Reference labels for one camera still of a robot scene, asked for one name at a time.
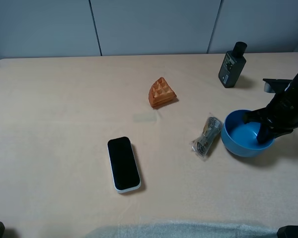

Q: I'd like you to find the cable in clear bag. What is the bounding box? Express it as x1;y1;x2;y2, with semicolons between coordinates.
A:
191;113;225;162

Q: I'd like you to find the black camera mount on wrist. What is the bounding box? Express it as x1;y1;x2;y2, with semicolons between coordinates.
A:
263;78;292;94

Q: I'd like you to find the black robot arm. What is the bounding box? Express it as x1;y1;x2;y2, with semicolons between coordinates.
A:
242;73;298;144

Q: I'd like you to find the blue plastic bowl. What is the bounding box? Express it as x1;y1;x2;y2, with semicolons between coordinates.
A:
221;110;274;157

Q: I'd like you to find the black bottle with cap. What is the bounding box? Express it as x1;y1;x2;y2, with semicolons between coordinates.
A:
218;42;247;88

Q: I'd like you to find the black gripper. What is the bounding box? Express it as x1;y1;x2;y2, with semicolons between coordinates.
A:
242;85;298;144

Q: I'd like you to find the black and white eraser block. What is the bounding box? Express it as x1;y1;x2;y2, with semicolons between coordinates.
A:
107;136;142;193

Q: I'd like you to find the grey cloth at bottom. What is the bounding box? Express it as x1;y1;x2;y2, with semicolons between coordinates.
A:
85;222;277;238

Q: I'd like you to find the orange waffle toy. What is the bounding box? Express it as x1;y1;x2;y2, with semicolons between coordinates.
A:
149;77;177;108

